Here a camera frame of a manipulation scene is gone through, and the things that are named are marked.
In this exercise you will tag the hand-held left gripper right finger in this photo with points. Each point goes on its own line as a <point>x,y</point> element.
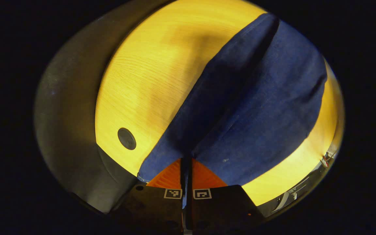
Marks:
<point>220,209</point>

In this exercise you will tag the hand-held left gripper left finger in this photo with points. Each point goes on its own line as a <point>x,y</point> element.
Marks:
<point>152,209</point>

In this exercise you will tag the blue jeans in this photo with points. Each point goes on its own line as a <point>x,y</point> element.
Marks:
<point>256,107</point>

